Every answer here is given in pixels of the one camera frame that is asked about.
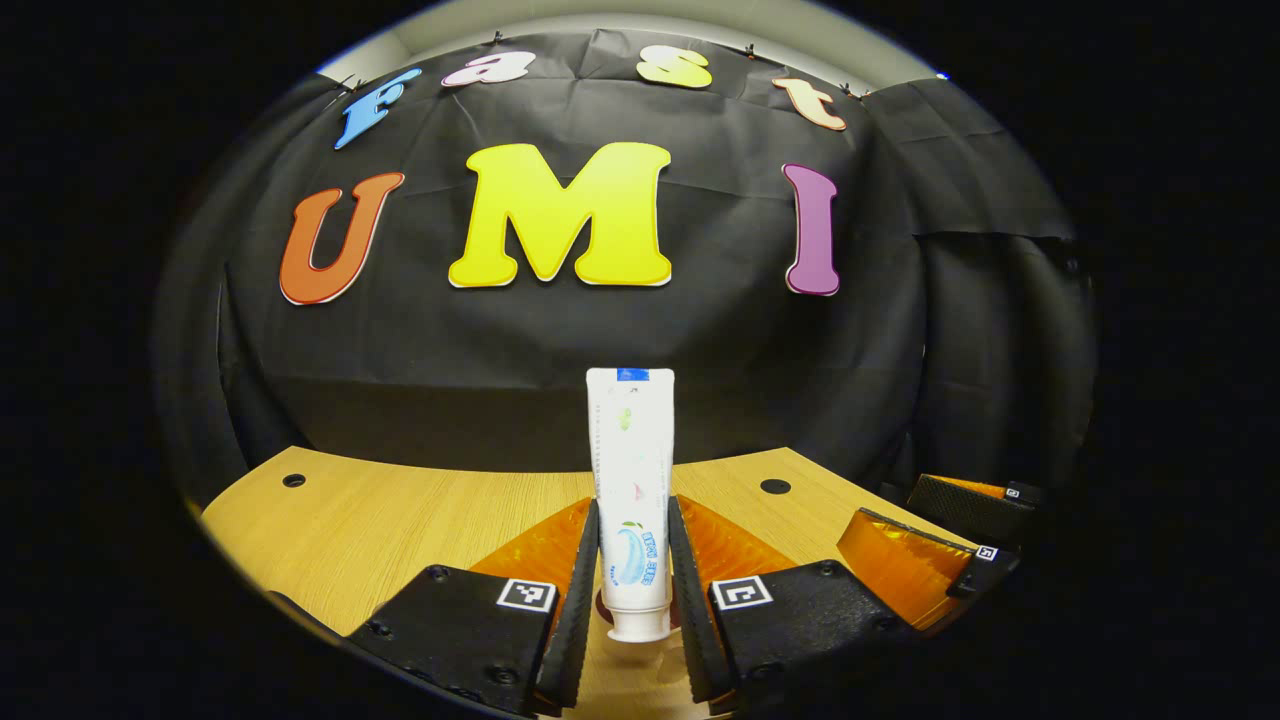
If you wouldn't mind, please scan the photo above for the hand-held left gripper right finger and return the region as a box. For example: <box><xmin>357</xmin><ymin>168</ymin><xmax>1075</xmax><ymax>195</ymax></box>
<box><xmin>667</xmin><ymin>494</ymin><xmax>926</xmax><ymax>716</ymax></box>

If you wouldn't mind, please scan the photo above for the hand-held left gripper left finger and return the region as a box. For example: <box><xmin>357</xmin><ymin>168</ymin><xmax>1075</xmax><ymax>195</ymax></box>
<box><xmin>345</xmin><ymin>497</ymin><xmax>601</xmax><ymax>717</ymax></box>

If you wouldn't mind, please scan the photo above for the beige cup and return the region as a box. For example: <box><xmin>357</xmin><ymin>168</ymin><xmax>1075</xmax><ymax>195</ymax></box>
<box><xmin>594</xmin><ymin>585</ymin><xmax>701</xmax><ymax>703</ymax></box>

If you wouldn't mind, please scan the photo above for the white toothpaste tube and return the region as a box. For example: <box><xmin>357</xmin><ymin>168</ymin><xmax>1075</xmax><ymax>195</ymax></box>
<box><xmin>586</xmin><ymin>367</ymin><xmax>677</xmax><ymax>644</ymax></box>

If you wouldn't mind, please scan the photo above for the wooden desktop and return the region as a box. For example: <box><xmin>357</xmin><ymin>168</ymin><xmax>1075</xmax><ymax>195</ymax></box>
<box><xmin>200</xmin><ymin>446</ymin><xmax>981</xmax><ymax>720</ymax></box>

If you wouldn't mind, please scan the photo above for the black backdrop cloth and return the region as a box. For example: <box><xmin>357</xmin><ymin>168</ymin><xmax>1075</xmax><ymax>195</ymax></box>
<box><xmin>155</xmin><ymin>28</ymin><xmax>1096</xmax><ymax>501</ymax></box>

